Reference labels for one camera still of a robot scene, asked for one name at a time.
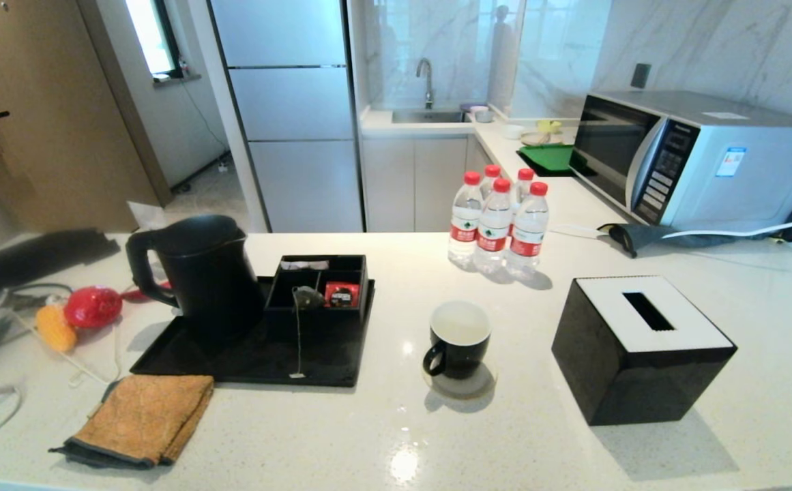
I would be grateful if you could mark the black electric kettle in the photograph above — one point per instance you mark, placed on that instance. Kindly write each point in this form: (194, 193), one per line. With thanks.
(211, 279)

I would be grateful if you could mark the white kitchen cabinet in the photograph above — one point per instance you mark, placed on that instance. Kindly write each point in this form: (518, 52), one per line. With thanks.
(402, 184)

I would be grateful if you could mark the red-capped water bottle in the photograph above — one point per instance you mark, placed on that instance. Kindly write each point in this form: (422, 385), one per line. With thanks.
(525, 174)
(492, 172)
(492, 235)
(464, 232)
(526, 242)

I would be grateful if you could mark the red sachet packet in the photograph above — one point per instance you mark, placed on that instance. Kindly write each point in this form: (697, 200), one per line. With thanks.
(341, 294)

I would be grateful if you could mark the white sachet packet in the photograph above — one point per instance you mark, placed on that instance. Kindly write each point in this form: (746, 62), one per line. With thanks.
(303, 264)

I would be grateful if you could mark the black compartment box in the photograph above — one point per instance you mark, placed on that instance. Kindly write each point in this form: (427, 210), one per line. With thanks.
(314, 316)

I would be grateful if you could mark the black mug white inside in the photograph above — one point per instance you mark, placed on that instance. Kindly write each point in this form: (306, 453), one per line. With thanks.
(460, 358)

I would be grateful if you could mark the steel sink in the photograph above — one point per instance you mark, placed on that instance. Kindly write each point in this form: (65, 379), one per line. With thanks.
(430, 116)

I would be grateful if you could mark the small grey bowl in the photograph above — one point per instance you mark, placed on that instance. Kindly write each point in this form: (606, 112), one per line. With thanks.
(483, 115)

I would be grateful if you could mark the round clear coaster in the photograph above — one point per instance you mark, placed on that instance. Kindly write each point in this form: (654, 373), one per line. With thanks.
(467, 391)

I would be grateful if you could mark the chrome faucet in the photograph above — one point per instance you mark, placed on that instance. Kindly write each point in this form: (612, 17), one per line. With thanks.
(429, 85)

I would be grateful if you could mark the small white cup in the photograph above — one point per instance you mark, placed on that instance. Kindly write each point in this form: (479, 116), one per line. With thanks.
(513, 130)

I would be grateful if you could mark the silver refrigerator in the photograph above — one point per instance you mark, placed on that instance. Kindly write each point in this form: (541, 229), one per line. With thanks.
(293, 102)

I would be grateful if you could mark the small beige plate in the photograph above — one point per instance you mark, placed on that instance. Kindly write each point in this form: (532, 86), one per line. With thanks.
(535, 138)

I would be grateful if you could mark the black serving tray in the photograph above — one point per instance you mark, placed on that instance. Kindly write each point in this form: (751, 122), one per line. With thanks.
(259, 358)

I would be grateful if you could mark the yellow cup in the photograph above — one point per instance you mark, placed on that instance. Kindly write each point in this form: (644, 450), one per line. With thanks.
(549, 125)

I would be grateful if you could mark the dark grey cloth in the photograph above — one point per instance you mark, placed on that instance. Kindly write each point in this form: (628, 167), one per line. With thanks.
(641, 235)

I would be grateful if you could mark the clear sign card stand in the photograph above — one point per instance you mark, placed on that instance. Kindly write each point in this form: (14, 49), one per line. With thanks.
(144, 215)

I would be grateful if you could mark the black tissue box white lid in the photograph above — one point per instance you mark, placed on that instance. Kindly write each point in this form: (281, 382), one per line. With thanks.
(641, 382)

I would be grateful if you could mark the orange-brown folded cloth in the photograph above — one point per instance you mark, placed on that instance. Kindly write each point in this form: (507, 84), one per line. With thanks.
(143, 416)

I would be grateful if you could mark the red ball toy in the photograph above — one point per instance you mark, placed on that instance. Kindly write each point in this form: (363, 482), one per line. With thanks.
(92, 307)

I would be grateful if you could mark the window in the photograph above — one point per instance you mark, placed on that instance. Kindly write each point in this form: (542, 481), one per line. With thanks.
(150, 34)

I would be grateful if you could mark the yellow corn toy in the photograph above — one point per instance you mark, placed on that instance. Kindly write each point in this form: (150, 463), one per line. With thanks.
(54, 329)

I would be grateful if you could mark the silver microwave oven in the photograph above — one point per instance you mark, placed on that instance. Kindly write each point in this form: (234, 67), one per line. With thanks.
(743, 184)

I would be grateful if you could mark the black flat case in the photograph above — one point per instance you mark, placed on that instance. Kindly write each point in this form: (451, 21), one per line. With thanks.
(27, 258)

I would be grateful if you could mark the brown wooden door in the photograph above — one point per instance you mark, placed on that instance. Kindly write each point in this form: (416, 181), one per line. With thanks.
(48, 102)

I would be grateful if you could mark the black wall socket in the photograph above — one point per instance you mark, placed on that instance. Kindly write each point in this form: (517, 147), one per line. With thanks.
(640, 75)

